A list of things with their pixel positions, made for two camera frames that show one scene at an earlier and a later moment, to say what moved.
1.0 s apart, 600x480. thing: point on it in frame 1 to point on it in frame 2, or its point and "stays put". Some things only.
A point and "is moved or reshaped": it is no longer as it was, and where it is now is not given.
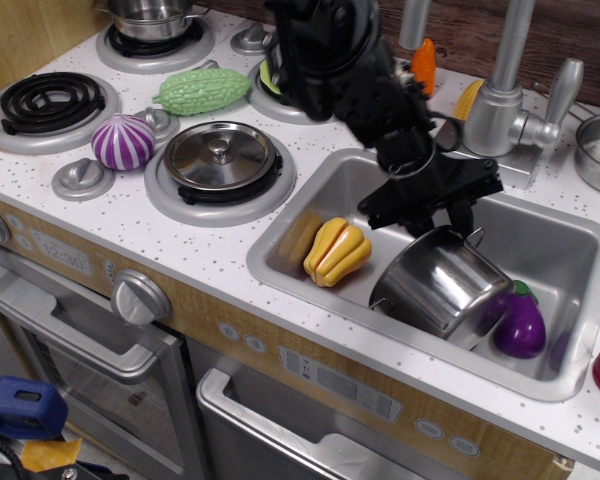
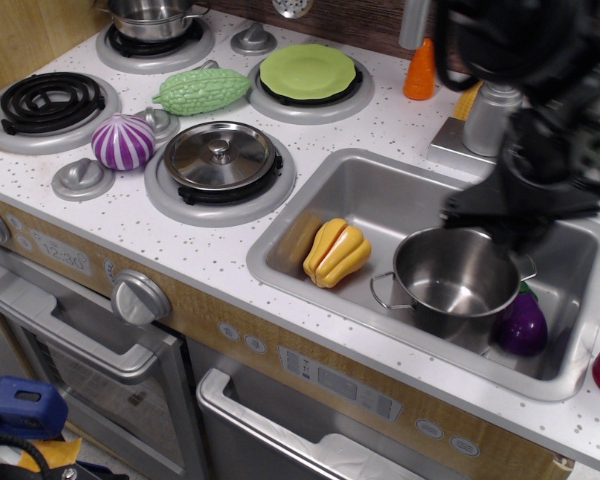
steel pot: (440, 281) is moved or reshaped
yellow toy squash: (337, 251) stays put
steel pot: (153, 20) stays put
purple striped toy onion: (122, 142) stays put
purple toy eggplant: (521, 331) stays put
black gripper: (422, 181) to (539, 181)
